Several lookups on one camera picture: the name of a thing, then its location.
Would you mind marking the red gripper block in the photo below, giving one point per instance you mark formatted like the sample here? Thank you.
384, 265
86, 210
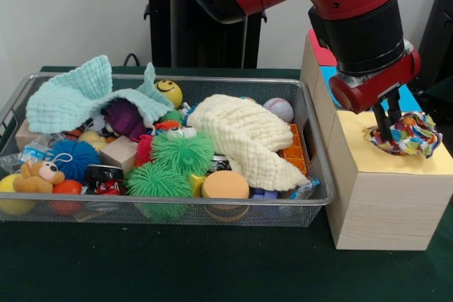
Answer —
364, 95

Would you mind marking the colourful patterned fabric bundle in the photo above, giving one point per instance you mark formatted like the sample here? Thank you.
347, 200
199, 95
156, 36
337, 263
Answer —
414, 136

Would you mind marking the cream yellow waffle cloth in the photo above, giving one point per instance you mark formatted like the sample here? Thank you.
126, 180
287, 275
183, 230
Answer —
247, 132

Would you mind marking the wooden box with three holes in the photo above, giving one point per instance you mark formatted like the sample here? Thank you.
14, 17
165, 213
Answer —
389, 210

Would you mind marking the dark green side tablecloth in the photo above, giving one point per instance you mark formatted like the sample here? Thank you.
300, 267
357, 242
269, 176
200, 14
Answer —
444, 97

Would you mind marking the black monitor on stand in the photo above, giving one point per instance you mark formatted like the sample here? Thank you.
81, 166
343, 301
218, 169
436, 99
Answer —
439, 33

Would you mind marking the white baseball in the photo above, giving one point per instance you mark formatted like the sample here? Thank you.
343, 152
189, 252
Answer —
281, 110

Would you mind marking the tan toy burger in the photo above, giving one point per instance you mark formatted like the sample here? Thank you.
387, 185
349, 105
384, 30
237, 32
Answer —
224, 185

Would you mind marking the green spiky ball with eyes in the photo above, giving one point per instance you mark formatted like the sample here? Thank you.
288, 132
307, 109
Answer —
184, 151

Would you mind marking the yellow smiley ball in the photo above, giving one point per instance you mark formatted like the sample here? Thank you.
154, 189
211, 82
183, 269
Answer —
169, 91

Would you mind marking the green spiky rubber ball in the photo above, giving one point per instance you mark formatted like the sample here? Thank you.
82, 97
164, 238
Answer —
157, 181

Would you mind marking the black drink can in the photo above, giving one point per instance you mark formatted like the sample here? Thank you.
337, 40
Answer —
102, 174

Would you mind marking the blue spiky rubber ball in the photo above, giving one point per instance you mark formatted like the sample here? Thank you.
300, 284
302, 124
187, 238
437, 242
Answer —
76, 157

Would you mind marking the mint green waffle cloth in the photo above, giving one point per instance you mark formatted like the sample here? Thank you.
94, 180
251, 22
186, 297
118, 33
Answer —
63, 104

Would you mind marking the small brown teddy bear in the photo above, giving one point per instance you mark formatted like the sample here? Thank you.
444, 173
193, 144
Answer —
35, 181

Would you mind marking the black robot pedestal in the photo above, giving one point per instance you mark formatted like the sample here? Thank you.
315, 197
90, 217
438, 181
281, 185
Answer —
177, 33

